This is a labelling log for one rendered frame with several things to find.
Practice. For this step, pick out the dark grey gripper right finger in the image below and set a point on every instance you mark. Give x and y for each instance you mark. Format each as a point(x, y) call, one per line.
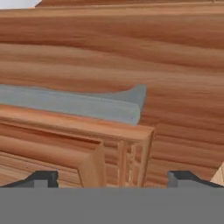
point(182, 178)

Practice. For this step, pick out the grey countertop slab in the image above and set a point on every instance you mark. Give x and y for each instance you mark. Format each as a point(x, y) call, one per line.
point(73, 102)

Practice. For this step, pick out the wooden cabinet door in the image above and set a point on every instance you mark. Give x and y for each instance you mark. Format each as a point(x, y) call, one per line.
point(73, 145)

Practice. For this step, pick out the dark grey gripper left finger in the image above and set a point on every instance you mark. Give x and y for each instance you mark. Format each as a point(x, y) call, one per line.
point(43, 178)

